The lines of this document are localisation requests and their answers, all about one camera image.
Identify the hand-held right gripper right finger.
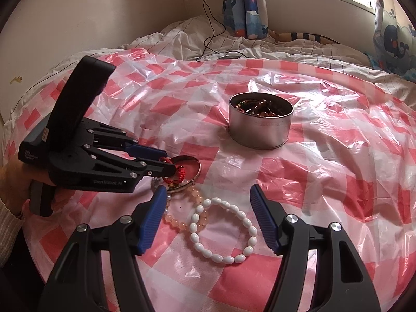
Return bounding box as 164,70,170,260
250,184,381,312

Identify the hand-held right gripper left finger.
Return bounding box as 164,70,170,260
37,185,168,312

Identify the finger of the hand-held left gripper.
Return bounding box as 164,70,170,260
83,119,168,158
83,144,178,178

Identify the small pearl bracelet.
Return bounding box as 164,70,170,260
162,193,173,217

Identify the red knotted cord bracelet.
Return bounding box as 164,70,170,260
159,157,191,186

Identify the peach bead bracelet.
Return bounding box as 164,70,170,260
162,187,210,233

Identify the white oval bead bracelet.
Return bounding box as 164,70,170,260
188,197,258,265

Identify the round metal tin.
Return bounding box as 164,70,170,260
228,93,294,150

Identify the heap of dark bead jewelry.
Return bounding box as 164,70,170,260
232,95,290,118

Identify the person's left forearm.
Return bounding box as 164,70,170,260
0,200,24,267

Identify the person's left hand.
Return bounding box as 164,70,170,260
0,161,50,217

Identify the red checkered plastic sheet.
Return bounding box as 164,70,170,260
0,47,416,312

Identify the white striped duvet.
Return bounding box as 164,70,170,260
0,15,416,131

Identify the narrow blue whale print curtain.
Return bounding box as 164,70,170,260
223,0,269,40

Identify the wide blue whale print curtain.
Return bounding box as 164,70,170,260
370,0,416,83

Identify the black charging cable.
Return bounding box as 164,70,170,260
195,0,243,62

